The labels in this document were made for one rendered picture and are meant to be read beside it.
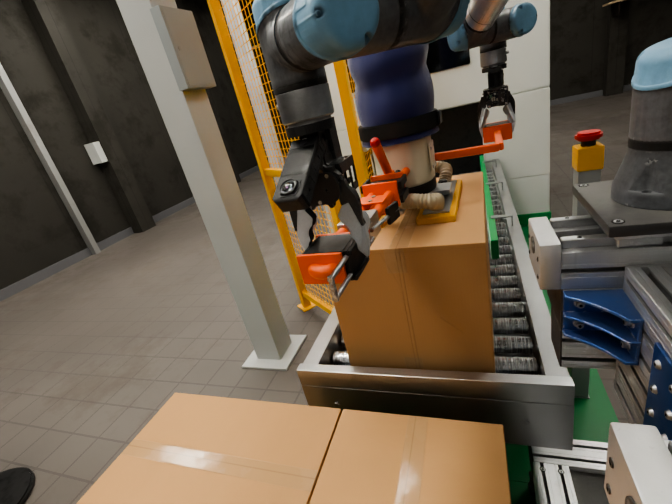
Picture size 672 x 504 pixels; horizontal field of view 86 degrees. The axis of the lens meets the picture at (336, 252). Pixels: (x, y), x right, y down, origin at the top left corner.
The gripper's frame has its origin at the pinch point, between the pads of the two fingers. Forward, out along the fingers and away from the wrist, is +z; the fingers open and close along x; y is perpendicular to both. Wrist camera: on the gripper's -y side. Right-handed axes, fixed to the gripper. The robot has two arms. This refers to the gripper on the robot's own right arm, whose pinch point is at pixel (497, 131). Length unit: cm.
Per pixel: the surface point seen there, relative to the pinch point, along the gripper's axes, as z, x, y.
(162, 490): 53, -79, 105
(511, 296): 54, 1, 18
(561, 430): 61, 9, 66
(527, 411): 56, 2, 66
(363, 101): -20, -32, 38
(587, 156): 10.3, 23.8, 9.8
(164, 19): -64, -115, 4
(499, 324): 53, -3, 35
